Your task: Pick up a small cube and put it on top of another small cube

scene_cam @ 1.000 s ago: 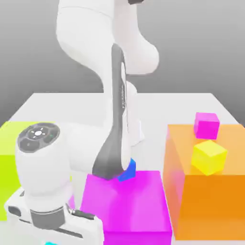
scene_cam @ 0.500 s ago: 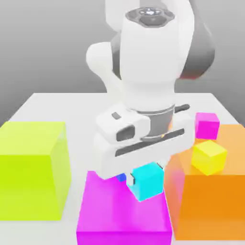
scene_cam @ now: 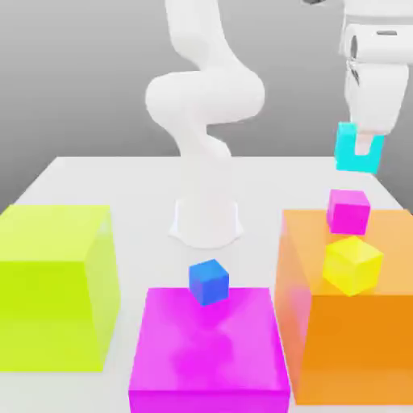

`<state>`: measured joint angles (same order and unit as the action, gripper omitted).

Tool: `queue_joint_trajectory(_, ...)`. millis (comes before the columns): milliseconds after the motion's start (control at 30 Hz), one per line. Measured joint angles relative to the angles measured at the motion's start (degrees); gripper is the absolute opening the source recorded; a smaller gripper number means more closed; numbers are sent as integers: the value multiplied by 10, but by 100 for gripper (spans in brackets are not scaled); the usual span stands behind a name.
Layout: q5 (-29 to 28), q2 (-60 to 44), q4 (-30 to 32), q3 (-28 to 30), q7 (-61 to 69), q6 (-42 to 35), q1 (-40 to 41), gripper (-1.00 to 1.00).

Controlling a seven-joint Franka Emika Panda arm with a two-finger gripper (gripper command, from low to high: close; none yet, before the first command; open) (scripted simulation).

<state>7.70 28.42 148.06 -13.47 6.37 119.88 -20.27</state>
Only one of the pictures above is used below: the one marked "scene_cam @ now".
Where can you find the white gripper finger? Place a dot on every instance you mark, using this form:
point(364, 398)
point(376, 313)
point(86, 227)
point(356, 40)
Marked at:
point(362, 143)

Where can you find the small cyan cube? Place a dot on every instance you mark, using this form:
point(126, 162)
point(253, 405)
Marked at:
point(345, 151)

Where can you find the small magenta cube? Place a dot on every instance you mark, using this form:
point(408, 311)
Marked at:
point(350, 213)

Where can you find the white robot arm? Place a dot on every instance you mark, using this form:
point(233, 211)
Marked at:
point(206, 93)

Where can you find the small yellow cube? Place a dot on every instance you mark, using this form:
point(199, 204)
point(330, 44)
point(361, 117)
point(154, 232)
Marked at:
point(353, 266)

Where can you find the small blue cube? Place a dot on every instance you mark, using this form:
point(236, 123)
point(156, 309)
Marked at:
point(209, 284)

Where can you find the large orange box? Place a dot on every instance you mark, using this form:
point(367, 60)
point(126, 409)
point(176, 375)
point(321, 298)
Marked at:
point(355, 348)

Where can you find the large magenta box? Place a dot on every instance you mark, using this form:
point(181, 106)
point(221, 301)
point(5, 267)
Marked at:
point(209, 355)

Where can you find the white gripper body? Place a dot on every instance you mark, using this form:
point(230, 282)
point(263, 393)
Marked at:
point(376, 96)

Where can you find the large lime box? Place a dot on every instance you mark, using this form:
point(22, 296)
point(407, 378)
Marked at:
point(45, 290)

